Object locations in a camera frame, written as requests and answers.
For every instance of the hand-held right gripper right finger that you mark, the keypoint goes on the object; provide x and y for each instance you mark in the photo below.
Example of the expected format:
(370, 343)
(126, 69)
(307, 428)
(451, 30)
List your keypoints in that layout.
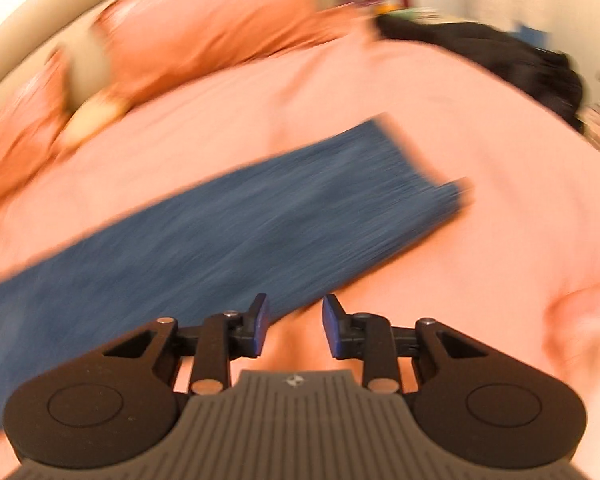
(332, 327)

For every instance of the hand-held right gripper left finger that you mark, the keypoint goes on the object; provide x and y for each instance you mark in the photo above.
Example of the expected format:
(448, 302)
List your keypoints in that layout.
(258, 325)

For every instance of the blue denim pants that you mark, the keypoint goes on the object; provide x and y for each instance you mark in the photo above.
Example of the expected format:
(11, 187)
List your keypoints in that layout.
(230, 240)

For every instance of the yellow pillow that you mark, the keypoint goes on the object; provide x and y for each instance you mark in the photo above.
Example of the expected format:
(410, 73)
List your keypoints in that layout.
(92, 117)

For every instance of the large orange pillow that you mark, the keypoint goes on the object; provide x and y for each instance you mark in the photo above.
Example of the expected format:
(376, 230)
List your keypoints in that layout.
(220, 25)

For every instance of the small orange pillow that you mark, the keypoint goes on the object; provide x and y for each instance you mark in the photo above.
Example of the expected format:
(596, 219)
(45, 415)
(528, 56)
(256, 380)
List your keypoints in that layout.
(20, 130)

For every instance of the dark cloth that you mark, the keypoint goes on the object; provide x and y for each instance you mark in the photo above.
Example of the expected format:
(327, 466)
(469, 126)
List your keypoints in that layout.
(505, 60)

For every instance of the beige padded headboard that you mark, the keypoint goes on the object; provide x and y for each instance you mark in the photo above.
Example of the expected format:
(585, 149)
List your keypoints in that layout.
(10, 25)

